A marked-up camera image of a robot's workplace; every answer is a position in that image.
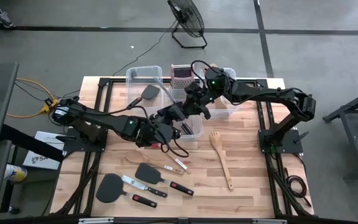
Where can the clear plastic bin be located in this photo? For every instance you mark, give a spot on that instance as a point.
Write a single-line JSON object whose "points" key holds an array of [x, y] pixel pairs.
{"points": [[197, 130], [232, 74], [135, 77]]}

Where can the pink steel box grater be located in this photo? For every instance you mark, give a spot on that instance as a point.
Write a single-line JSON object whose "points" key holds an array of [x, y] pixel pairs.
{"points": [[182, 73]]}

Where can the black metal stand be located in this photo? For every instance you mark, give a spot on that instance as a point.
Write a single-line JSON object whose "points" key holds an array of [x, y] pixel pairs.
{"points": [[357, 143]]}

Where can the wooden spork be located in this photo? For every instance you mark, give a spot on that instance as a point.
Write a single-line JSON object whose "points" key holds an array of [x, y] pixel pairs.
{"points": [[217, 141]]}

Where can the black floor fan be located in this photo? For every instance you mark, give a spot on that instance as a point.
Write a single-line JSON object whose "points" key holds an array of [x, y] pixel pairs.
{"points": [[186, 15]]}

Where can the white cardboard box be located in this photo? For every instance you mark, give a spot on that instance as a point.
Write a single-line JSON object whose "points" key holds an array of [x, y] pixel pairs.
{"points": [[47, 137]]}

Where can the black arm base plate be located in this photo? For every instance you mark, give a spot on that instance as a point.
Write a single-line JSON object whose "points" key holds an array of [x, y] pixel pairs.
{"points": [[73, 144], [291, 144]]}

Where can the person's shoe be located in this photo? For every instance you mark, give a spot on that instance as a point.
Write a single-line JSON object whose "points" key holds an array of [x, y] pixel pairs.
{"points": [[3, 18]]}

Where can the black beam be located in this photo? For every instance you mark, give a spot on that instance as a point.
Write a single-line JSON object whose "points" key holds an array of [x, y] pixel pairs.
{"points": [[33, 144]]}

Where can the yellow power plug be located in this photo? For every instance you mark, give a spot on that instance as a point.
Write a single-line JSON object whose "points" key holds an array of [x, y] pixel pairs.
{"points": [[47, 107]]}

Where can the yellow white spray can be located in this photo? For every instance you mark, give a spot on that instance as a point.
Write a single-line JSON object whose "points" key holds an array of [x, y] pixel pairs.
{"points": [[17, 173]]}

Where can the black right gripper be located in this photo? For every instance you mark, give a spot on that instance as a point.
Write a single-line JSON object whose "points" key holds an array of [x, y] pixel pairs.
{"points": [[199, 95]]}

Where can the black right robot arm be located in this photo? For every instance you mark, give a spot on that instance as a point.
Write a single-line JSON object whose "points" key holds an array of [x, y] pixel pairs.
{"points": [[259, 93]]}

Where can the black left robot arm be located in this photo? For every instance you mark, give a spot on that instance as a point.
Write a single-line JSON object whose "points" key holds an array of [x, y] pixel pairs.
{"points": [[104, 119]]}

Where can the black round-head spatula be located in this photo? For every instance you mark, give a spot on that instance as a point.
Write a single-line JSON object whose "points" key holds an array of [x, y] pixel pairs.
{"points": [[109, 188]]}

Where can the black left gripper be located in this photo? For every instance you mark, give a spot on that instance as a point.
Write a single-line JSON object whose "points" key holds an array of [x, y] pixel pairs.
{"points": [[163, 133]]}

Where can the silver table edge bracket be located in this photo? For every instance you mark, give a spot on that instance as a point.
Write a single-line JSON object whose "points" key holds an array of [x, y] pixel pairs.
{"points": [[96, 220], [269, 221]]}

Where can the wooden spoon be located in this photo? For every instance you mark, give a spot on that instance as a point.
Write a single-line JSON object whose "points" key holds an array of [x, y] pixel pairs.
{"points": [[135, 156]]}

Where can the black square-head spatula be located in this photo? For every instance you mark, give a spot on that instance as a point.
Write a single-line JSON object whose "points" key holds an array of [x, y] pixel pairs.
{"points": [[150, 92], [148, 173]]}

